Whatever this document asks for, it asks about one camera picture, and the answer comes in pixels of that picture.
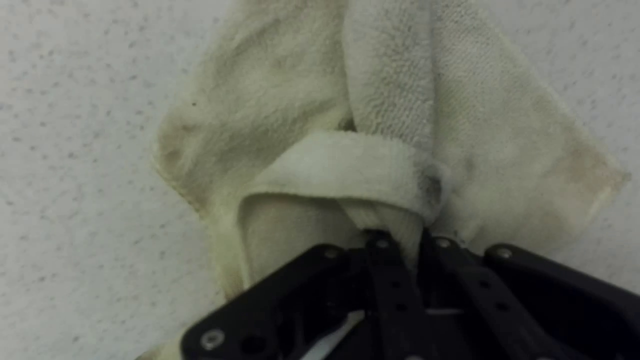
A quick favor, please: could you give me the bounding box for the cream cloth towel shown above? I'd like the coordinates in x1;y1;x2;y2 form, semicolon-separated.
137;0;632;360

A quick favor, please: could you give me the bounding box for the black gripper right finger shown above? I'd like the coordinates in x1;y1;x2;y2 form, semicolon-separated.
419;230;640;360

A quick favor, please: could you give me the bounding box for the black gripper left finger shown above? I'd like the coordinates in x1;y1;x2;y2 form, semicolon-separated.
179;227;429;360

